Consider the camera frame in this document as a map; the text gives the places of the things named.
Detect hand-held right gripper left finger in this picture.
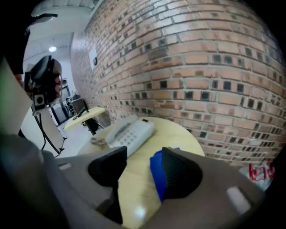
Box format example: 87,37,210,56
53,145,128,229

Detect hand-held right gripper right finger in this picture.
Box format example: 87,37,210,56
143,147,267,229

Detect blue cloth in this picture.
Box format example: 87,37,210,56
149,147,181,204

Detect white box with screws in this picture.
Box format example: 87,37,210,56
105,118,155,157

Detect black tripod stand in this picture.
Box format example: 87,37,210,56
33,113,67,155

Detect square wooden side table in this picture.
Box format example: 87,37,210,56
64,106,106,132

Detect large red-printed plastic bag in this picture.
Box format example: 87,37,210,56
238,158,277,193

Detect white wall sign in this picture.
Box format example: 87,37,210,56
89,44,98,70

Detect head-worn camera rig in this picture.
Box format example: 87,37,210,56
23,55,63,116

